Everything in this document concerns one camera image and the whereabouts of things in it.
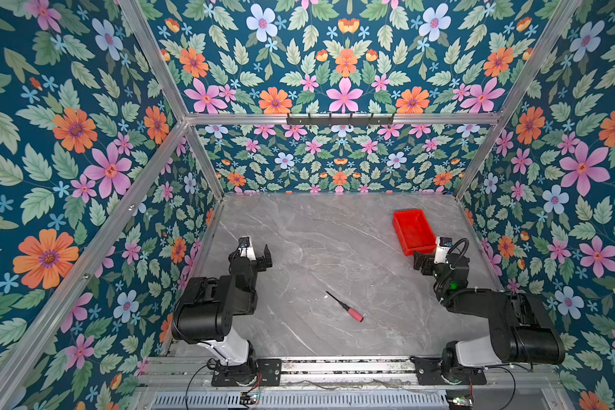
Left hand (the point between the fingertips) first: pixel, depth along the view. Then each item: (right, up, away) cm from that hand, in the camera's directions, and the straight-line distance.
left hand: (254, 245), depth 92 cm
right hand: (+67, -2, 0) cm, 67 cm away
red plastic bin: (+63, +4, +11) cm, 64 cm away
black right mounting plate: (+56, -35, -19) cm, 69 cm away
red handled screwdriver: (+36, -22, -7) cm, 43 cm away
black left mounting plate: (+10, -36, -19) cm, 41 cm away
